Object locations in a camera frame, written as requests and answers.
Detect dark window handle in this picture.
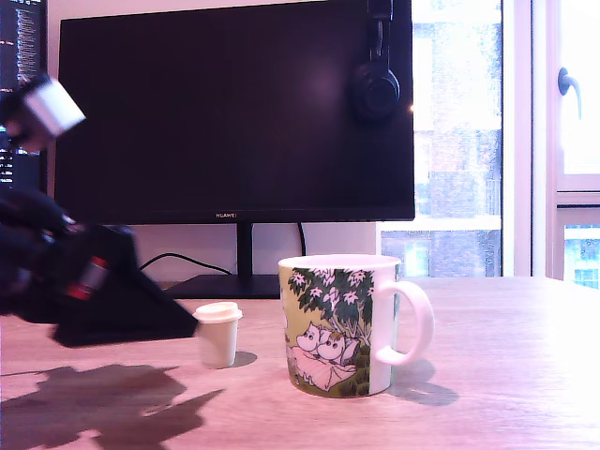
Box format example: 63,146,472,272
557,67,583,122

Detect black headphones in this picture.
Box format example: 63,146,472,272
349,0,402,127

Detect white coffee capsule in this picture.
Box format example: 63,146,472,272
192,302,244,369

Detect black cable on table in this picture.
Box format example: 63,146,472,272
138,251,235,277

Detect monitor with lit code screen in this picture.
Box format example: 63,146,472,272
0,0,50,193

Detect black Huawei monitor with stand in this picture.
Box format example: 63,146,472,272
52,0,417,300

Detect white mug with cartoon print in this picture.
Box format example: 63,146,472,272
277,254,436,399

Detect white window frame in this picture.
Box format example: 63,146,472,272
500,0,600,287

